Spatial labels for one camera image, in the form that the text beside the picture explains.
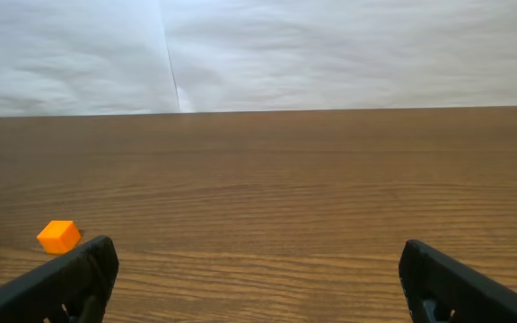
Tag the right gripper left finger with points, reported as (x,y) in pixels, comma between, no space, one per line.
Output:
(67,276)

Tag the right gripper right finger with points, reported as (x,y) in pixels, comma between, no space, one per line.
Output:
(442,282)

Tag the orange cube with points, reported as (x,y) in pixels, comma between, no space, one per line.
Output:
(57,238)

